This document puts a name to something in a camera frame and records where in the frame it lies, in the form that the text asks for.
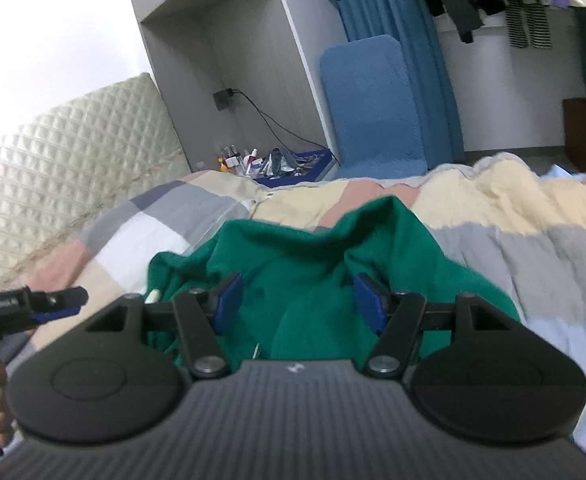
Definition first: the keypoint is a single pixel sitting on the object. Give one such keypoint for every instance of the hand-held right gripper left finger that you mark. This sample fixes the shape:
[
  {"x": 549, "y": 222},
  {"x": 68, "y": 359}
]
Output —
[{"x": 229, "y": 301}]

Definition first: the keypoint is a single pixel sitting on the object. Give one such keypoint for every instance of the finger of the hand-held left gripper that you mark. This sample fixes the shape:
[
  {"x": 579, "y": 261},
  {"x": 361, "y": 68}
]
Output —
[{"x": 58, "y": 300}]

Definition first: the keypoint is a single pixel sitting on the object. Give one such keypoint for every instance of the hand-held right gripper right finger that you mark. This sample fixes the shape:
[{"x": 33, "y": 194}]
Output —
[{"x": 368, "y": 305}]

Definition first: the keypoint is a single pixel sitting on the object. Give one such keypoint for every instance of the green printed sweatshirt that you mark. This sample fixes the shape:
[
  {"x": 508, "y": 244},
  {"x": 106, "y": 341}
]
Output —
[{"x": 313, "y": 270}]

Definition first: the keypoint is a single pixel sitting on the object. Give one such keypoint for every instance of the patchwork cotton quilt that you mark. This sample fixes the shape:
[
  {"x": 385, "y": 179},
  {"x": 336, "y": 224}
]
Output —
[{"x": 138, "y": 230}]

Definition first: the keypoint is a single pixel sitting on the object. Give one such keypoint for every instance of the group of cosmetic bottles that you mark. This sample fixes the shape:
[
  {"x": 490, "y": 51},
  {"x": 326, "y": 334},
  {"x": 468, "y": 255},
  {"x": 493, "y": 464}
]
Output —
[{"x": 238, "y": 162}]

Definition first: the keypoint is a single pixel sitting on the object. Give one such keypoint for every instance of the cream quilted headboard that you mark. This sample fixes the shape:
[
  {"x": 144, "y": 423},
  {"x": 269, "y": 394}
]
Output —
[{"x": 48, "y": 160}]

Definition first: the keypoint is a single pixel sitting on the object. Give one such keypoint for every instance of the blue plastic tray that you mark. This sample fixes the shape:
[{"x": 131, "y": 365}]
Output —
[{"x": 318, "y": 167}]

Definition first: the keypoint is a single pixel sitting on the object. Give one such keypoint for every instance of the patchwork fleece blanket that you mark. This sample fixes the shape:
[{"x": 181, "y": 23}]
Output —
[{"x": 498, "y": 230}]

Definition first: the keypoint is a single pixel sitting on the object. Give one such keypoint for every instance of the grey wooden cabinet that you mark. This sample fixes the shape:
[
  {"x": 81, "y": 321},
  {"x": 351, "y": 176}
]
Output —
[{"x": 178, "y": 85}]

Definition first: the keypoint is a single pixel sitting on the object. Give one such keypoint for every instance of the blue curtain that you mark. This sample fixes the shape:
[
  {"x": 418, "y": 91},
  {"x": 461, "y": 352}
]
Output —
[{"x": 373, "y": 0}]

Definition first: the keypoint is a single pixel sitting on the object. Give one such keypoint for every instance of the striped hanging garment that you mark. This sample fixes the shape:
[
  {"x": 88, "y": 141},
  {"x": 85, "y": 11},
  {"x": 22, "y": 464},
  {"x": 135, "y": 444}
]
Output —
[{"x": 528, "y": 25}]

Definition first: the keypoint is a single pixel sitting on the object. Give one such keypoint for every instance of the black wall charger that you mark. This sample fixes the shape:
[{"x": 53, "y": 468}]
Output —
[{"x": 222, "y": 99}]

